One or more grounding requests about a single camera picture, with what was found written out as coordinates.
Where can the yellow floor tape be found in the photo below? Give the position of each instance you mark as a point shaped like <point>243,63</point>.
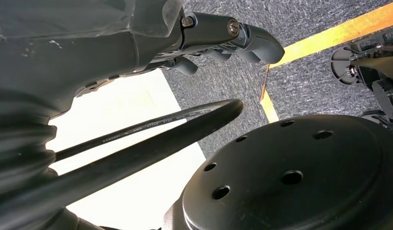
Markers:
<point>335,33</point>

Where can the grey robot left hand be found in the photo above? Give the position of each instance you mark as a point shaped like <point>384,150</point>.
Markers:
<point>88,41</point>

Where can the black caster wheel assembly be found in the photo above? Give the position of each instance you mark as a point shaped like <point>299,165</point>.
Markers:
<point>380,79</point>

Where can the black round perforated plate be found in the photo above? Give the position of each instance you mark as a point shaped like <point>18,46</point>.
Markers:
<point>294,177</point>

